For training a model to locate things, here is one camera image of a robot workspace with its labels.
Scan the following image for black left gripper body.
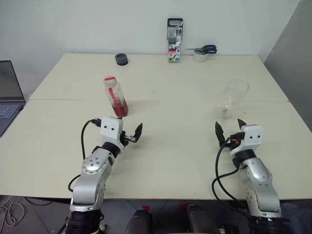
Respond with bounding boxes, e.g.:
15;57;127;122
120;131;137;147

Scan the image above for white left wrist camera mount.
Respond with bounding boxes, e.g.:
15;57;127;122
99;117;124;150

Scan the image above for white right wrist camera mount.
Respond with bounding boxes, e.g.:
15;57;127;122
230;124;265;157

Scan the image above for dark grey laptop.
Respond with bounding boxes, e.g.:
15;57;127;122
0;60;26;137

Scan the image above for plastic bottle with red liquid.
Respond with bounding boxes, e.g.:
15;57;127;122
104;76;129;117

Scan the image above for clear plastic wine glass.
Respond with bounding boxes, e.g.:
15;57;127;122
217;78;251;122

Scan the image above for dark rounded shape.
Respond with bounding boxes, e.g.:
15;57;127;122
124;208;153;234
186;204;220;234

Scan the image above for white cable bundle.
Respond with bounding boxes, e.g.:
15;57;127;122
0;195;25;226

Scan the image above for clear tape roll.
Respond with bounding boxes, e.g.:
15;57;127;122
193;50;208;64

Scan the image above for boxed colour marker set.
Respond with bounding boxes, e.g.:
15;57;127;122
167;18;184;63

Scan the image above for grey partition panel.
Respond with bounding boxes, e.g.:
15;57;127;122
258;14;312;134

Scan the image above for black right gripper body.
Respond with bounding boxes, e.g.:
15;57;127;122
224;132;245;151

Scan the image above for blue handled scissors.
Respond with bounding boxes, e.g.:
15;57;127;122
184;44;217;55

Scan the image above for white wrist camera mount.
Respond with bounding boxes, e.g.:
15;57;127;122
230;124;265;157
99;117;124;150

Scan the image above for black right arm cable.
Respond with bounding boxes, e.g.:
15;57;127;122
211;133;256;234

